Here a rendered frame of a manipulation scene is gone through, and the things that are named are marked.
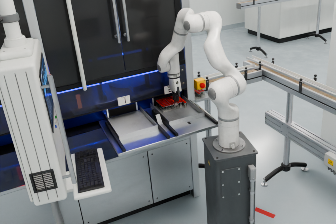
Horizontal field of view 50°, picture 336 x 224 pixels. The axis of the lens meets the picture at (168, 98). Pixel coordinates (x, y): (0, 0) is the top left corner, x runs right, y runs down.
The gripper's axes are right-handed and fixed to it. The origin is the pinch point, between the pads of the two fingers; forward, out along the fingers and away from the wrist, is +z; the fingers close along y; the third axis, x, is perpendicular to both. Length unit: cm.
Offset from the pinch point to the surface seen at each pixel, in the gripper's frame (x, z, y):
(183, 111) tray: -5.4, 11.9, 0.6
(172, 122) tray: 9.8, 9.8, -14.4
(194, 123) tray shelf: -3.9, 12.2, -18.7
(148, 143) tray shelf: 31.4, 12.2, -26.2
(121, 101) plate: 34.7, -2.1, 11.4
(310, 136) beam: -95, 46, -29
